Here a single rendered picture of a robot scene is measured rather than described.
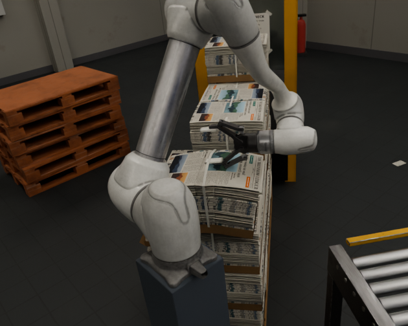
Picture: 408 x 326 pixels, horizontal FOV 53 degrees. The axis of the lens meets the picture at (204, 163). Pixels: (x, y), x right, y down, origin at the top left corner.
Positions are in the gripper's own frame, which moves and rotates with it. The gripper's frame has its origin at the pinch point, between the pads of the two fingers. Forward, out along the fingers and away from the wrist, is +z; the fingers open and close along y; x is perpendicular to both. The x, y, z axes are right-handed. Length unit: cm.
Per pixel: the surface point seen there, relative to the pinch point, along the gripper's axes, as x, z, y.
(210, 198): -13.9, -1.7, 15.5
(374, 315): -45, -55, 40
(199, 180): -10.3, 2.0, 9.4
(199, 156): 8.8, 5.5, 9.3
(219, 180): -10.5, -5.7, 9.8
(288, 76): 159, -31, 27
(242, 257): -10.4, -10.4, 47.5
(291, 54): 159, -34, 11
